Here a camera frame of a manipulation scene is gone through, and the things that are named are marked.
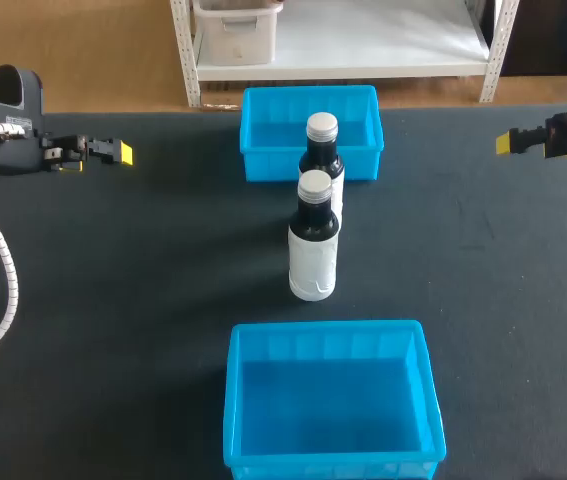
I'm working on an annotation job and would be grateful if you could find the beige plastic storage box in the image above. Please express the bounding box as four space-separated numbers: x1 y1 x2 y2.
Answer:
191 0 285 67

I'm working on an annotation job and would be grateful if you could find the dark cabinet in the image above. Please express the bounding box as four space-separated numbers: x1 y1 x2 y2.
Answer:
497 0 567 79

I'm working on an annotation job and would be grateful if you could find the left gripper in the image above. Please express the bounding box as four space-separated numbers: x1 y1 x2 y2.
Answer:
0 63 135 177

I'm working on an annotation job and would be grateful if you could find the white bottle with dark neck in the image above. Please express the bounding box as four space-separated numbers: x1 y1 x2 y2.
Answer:
287 169 341 303
297 112 347 230

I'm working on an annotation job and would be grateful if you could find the blue plastic bin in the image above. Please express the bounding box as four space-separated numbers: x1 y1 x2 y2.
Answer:
222 319 448 480
238 84 386 184

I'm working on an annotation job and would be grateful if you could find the white metal shelf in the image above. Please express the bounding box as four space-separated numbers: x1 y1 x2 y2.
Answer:
169 0 521 108

